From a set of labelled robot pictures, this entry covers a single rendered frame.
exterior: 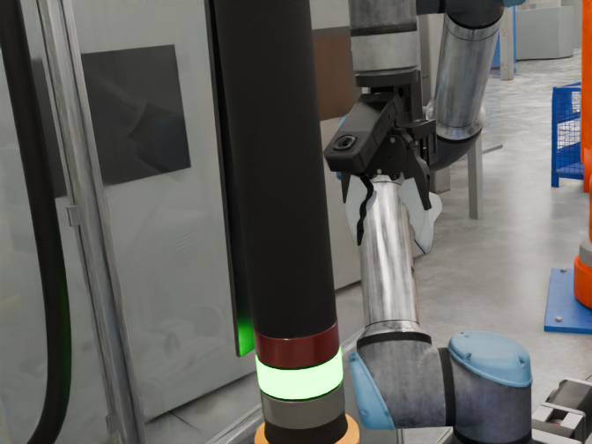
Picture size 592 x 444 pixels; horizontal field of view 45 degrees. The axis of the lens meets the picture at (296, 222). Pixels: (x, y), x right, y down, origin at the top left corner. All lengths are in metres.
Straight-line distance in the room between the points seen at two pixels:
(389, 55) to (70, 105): 0.48
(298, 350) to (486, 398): 0.81
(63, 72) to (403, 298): 0.60
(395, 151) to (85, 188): 0.48
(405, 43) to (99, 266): 0.57
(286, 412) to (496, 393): 0.80
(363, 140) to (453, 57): 0.30
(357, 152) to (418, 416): 0.46
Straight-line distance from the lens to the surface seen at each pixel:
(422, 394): 1.05
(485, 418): 1.08
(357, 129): 0.77
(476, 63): 1.03
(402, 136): 0.81
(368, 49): 0.80
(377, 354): 1.07
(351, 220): 0.87
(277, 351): 0.27
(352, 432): 0.30
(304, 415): 0.28
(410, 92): 0.85
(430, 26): 7.05
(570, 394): 1.54
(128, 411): 1.20
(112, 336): 1.15
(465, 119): 1.15
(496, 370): 1.05
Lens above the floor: 1.74
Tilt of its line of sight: 15 degrees down
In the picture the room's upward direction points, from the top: 6 degrees counter-clockwise
